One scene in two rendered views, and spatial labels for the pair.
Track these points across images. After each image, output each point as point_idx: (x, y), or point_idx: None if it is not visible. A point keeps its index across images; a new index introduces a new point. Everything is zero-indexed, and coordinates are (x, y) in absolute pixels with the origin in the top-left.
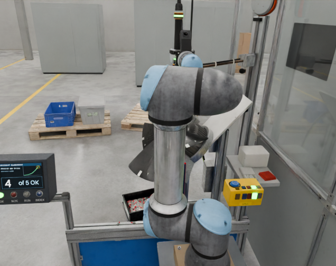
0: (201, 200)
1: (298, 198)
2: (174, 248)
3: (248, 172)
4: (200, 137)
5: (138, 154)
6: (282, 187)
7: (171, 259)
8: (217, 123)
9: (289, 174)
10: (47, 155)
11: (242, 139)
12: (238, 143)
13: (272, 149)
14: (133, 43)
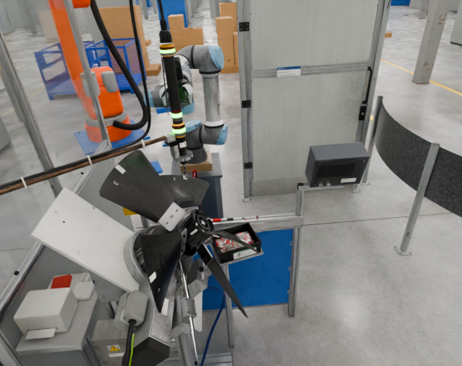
0: (195, 124)
1: (59, 254)
2: (211, 162)
3: (86, 283)
4: (165, 182)
5: (245, 245)
6: (48, 285)
7: (213, 168)
8: (110, 241)
9: (42, 263)
10: (316, 153)
11: (19, 358)
12: None
13: (10, 300)
14: None
